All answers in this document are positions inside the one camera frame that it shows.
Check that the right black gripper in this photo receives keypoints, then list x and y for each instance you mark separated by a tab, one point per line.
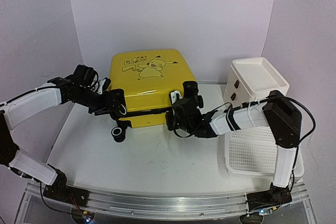
171	120

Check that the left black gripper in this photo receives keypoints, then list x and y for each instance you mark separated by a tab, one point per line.
106	107

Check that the yellow cartoon print suitcase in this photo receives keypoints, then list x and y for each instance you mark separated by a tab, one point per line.
147	78

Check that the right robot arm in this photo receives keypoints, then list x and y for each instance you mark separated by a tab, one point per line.
278	112

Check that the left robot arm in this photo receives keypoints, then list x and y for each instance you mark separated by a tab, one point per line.
82	87

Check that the white perforated plastic basket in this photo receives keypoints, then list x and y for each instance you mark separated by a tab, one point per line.
250	152

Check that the white drawer cabinet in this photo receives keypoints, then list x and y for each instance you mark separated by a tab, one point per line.
252	79

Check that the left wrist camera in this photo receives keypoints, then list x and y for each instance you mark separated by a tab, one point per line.
103	85

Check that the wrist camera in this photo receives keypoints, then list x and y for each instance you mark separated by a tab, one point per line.
175	98
103	85

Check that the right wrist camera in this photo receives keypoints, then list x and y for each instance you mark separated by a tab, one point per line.
175	98

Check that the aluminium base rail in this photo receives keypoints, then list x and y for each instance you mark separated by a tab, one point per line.
159	207

